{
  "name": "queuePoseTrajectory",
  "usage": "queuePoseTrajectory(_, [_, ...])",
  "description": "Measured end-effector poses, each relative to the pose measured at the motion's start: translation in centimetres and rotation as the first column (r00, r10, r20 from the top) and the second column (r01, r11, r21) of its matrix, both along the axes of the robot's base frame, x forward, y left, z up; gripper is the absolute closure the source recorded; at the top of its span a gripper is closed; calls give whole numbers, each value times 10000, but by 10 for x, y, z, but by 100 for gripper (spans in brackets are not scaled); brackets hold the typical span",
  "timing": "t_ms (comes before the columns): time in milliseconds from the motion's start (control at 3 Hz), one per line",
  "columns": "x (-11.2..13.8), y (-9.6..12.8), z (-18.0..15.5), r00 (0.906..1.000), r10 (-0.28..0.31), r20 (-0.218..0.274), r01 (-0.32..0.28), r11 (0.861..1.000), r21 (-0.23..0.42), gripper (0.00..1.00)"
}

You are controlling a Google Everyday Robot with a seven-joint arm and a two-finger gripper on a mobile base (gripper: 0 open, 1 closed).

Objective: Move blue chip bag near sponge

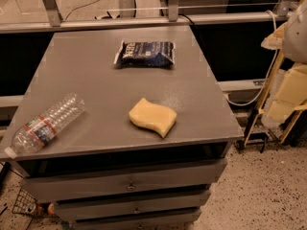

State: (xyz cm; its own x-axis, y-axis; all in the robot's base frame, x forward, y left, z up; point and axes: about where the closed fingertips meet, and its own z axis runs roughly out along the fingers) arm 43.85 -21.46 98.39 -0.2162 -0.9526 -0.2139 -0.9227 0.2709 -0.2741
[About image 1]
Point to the blue chip bag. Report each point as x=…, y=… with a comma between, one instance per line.
x=146, y=54

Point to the metal railing frame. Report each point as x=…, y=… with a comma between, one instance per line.
x=22, y=16

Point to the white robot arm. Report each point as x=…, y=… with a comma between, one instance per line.
x=295, y=35

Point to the yellow wooden stand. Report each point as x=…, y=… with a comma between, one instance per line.
x=284, y=91

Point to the clear plastic water bottle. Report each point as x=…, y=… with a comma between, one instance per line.
x=43, y=128

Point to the grey drawer cabinet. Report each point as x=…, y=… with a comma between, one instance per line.
x=105, y=173

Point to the wire basket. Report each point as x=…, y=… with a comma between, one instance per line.
x=25, y=204

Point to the yellow wavy sponge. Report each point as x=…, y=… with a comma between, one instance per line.
x=156, y=117

